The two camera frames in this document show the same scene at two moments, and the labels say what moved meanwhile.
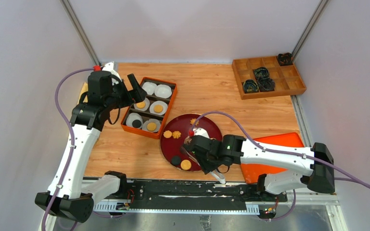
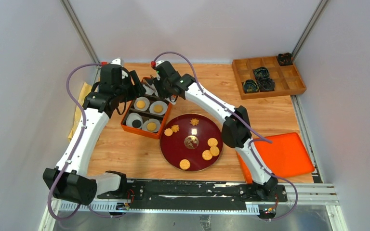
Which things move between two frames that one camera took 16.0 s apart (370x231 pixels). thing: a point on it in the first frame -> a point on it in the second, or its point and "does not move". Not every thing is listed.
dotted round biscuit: [186, 164] does not move
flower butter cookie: [176, 134] -> [175, 128]
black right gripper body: [208, 163] -> [163, 87]
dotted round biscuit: [158, 108] does not move
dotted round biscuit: [151, 126] does not move
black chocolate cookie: [136, 123] does not move
